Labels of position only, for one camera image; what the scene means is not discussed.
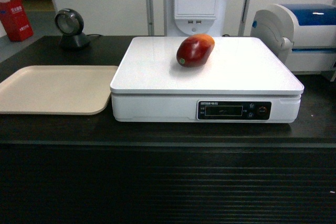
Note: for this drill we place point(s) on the dark red mango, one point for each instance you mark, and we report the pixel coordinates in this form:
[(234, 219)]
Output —
[(195, 50)]

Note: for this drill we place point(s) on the white checkout scale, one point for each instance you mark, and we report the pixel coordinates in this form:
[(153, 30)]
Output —
[(242, 81)]

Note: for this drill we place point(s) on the black checkout counter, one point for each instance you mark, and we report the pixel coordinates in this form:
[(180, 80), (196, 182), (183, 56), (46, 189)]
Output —
[(94, 169)]

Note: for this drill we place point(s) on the beige plastic tray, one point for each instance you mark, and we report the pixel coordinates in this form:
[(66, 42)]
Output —
[(57, 90)]

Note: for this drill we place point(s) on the white receipt printer kiosk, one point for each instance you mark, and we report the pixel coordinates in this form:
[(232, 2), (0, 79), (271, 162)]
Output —
[(190, 17)]

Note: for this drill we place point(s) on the black barcode scanner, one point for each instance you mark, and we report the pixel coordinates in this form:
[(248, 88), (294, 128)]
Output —
[(70, 23)]

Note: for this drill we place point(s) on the white blue label printer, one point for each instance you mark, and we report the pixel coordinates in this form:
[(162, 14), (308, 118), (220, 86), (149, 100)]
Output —
[(302, 36)]

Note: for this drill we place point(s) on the red fire extinguisher box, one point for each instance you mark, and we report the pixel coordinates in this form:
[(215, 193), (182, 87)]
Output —
[(15, 20)]

